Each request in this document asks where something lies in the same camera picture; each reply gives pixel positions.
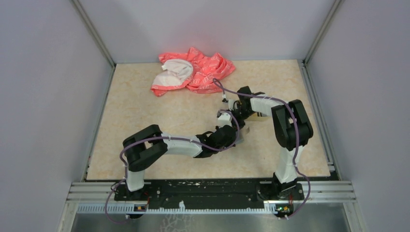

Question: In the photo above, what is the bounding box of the cream oval card tray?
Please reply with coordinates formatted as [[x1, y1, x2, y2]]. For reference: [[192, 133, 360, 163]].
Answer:
[[247, 112, 271, 121]]

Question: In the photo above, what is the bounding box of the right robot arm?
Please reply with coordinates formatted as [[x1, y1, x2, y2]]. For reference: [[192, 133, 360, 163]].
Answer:
[[233, 86, 314, 199]]

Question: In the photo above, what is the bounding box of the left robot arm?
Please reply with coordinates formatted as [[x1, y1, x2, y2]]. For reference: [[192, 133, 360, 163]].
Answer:
[[120, 124, 240, 200]]

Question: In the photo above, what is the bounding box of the pink patterned cloth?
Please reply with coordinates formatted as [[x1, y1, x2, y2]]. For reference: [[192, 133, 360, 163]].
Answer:
[[150, 47, 236, 97]]

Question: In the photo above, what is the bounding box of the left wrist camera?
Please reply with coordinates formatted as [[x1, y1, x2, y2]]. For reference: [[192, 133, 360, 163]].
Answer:
[[217, 112, 232, 128]]

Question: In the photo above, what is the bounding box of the aluminium frame rail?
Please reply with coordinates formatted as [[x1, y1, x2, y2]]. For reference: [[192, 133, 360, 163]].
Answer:
[[67, 179, 356, 216]]

